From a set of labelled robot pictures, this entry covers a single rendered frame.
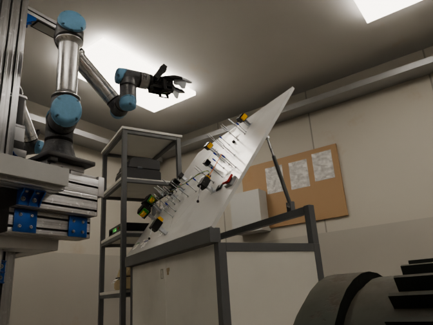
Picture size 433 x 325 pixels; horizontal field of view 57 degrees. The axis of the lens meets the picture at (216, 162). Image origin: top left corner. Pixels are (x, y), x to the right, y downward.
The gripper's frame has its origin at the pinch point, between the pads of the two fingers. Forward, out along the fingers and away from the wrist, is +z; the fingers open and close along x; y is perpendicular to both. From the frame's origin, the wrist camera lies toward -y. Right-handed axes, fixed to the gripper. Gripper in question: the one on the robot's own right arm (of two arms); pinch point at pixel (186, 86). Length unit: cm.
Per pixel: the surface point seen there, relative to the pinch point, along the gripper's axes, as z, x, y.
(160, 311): 7, -75, 97
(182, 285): 8, -44, 89
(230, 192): 18, -2, 55
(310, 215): 66, -4, 64
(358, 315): -37, 107, 119
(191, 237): 5, -21, 71
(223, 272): 11, -6, 91
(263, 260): 33, -7, 86
